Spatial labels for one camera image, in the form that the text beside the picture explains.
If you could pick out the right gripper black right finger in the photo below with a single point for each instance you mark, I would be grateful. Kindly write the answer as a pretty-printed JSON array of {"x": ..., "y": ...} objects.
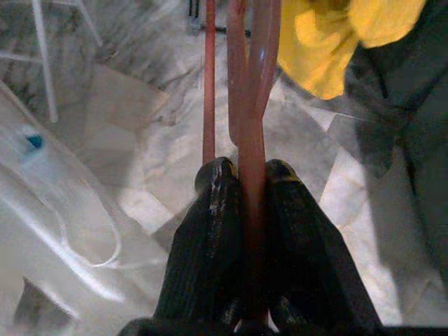
[{"x": 301, "y": 252}]

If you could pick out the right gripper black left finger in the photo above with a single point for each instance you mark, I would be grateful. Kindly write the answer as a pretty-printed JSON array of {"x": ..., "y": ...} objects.
[{"x": 206, "y": 245}]

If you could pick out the pink plastic clothes hanger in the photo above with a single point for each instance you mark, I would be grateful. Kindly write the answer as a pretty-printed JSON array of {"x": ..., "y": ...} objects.
[{"x": 253, "y": 105}]

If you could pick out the white garment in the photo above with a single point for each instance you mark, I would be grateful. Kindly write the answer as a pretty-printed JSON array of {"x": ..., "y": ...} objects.
[{"x": 52, "y": 217}]

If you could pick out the yellow garment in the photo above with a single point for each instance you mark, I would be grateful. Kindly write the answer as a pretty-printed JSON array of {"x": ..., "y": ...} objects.
[{"x": 315, "y": 45}]

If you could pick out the white grey folding chair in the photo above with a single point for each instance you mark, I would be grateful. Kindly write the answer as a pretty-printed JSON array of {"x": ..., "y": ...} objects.
[{"x": 45, "y": 63}]

